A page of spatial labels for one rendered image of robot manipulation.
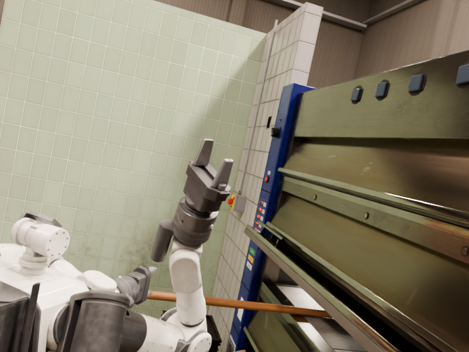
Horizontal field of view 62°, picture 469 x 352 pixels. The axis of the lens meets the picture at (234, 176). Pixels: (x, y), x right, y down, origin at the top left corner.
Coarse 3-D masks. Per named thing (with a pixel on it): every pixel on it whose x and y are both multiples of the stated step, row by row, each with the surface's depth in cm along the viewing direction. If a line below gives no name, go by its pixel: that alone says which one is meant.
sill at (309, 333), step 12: (264, 288) 186; (276, 288) 183; (276, 300) 170; (288, 300) 170; (288, 324) 154; (300, 324) 147; (300, 336) 143; (312, 336) 139; (312, 348) 134; (324, 348) 132
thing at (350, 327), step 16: (256, 240) 165; (272, 240) 181; (272, 256) 145; (288, 256) 152; (288, 272) 129; (320, 272) 148; (304, 288) 116; (336, 288) 128; (320, 304) 105; (352, 304) 114; (336, 320) 97; (368, 320) 102; (352, 336) 89; (384, 336) 92; (400, 336) 100
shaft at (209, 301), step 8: (152, 296) 141; (160, 296) 142; (168, 296) 143; (208, 304) 146; (216, 304) 147; (224, 304) 148; (232, 304) 148; (240, 304) 149; (248, 304) 150; (256, 304) 151; (264, 304) 152; (272, 304) 154; (280, 312) 154; (288, 312) 154; (296, 312) 155; (304, 312) 156; (312, 312) 156; (320, 312) 157
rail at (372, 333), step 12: (252, 228) 176; (264, 240) 158; (276, 252) 143; (288, 264) 131; (300, 276) 121; (324, 288) 107; (336, 300) 100; (348, 312) 94; (360, 324) 88; (372, 336) 84; (384, 348) 79; (396, 348) 78
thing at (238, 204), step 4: (232, 196) 246; (236, 196) 240; (240, 196) 241; (244, 196) 242; (232, 200) 244; (236, 200) 240; (240, 200) 241; (244, 200) 241; (232, 204) 243; (236, 204) 240; (240, 204) 241; (244, 204) 242; (232, 208) 241; (236, 208) 241; (240, 208) 241
